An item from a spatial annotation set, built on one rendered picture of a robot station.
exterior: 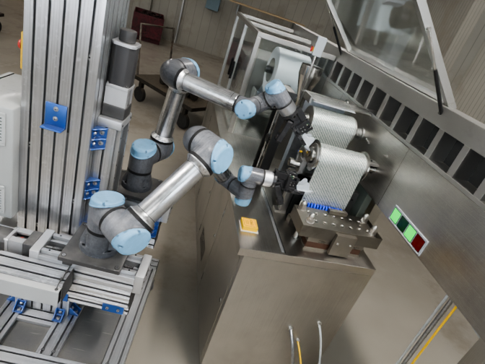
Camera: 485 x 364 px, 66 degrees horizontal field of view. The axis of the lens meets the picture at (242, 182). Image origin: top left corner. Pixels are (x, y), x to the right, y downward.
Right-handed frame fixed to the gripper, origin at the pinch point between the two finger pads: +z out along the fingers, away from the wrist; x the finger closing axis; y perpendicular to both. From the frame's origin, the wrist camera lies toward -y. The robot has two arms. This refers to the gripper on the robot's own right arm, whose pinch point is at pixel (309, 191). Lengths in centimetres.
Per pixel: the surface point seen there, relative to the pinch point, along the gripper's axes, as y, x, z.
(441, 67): 69, -14, 21
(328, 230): -6.8, -19.9, 5.8
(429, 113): 51, -9, 31
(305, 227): -7.4, -19.9, -4.8
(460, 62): 71, 247, 233
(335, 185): 6.3, -0.3, 10.8
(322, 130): 23.3, 23.6, 5.1
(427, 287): -109, 76, 189
